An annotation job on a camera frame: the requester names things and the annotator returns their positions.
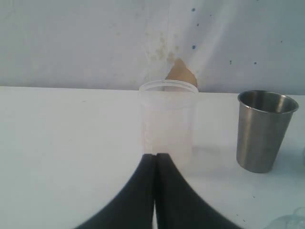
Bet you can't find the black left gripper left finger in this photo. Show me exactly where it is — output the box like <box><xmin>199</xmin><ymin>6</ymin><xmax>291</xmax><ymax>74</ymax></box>
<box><xmin>77</xmin><ymin>154</ymin><xmax>156</xmax><ymax>229</ymax></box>

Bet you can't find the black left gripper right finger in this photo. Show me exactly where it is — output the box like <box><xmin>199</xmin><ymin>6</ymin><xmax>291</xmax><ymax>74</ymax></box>
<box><xmin>154</xmin><ymin>153</ymin><xmax>239</xmax><ymax>229</ymax></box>

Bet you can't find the stainless steel cup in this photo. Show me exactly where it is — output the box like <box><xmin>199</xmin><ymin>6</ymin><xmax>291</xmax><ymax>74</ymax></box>
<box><xmin>236</xmin><ymin>90</ymin><xmax>299</xmax><ymax>173</ymax></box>

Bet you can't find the clear plastic shaker lid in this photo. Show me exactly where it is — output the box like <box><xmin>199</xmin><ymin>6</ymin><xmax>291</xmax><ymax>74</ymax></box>
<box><xmin>265</xmin><ymin>207</ymin><xmax>305</xmax><ymax>229</ymax></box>

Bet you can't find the translucent plastic container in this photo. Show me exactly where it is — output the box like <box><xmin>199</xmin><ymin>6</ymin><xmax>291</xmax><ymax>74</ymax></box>
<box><xmin>139</xmin><ymin>80</ymin><xmax>199</xmax><ymax>168</ymax></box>

